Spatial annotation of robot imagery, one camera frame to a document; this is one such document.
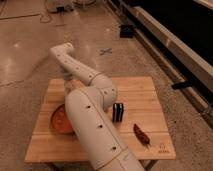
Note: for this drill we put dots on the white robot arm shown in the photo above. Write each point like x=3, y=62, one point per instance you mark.
x=85, y=107

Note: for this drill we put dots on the wooden folding table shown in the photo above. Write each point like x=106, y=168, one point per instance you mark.
x=141, y=107

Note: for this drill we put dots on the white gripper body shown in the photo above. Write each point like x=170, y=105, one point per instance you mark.
x=67, y=77

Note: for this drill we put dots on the black box on floor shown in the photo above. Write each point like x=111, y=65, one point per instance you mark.
x=126, y=31

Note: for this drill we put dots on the grey equipment base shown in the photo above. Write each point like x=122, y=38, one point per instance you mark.
x=54, y=6

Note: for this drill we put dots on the orange bowl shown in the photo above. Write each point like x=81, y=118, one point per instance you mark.
x=59, y=121

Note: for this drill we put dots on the red chili pepper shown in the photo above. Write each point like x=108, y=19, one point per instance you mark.
x=141, y=136

